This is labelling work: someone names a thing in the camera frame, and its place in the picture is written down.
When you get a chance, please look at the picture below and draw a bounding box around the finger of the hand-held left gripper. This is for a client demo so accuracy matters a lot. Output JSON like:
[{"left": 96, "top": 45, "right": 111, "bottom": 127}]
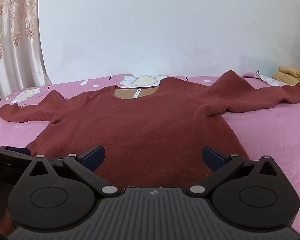
[{"left": 0, "top": 146, "right": 32, "bottom": 166}]

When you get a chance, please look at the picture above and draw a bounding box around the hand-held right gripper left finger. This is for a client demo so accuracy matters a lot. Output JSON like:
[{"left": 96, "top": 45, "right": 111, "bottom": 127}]
[{"left": 21, "top": 145, "right": 121, "bottom": 197}]

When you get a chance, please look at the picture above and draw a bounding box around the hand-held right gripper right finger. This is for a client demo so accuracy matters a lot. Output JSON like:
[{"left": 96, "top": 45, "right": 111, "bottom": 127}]
[{"left": 187, "top": 145, "right": 282, "bottom": 197}]

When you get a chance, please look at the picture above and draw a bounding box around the red-brown knit sweater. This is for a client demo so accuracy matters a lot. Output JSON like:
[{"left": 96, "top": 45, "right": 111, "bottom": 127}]
[{"left": 0, "top": 70, "right": 300, "bottom": 188}]

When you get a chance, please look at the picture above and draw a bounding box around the pink floral bed sheet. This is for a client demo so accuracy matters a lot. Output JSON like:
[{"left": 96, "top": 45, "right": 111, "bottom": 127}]
[{"left": 0, "top": 74, "right": 300, "bottom": 235}]

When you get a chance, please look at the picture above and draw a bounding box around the pink zippered pillow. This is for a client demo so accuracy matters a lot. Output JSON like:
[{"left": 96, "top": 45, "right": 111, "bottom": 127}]
[{"left": 242, "top": 71, "right": 282, "bottom": 88}]

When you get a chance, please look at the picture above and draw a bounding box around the yellow folded cloth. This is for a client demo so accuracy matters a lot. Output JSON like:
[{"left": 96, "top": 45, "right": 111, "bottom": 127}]
[{"left": 272, "top": 66, "right": 300, "bottom": 88}]

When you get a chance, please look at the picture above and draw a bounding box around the beige patterned curtain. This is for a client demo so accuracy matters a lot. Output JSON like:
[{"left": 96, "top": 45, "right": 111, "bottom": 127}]
[{"left": 0, "top": 0, "right": 52, "bottom": 100}]

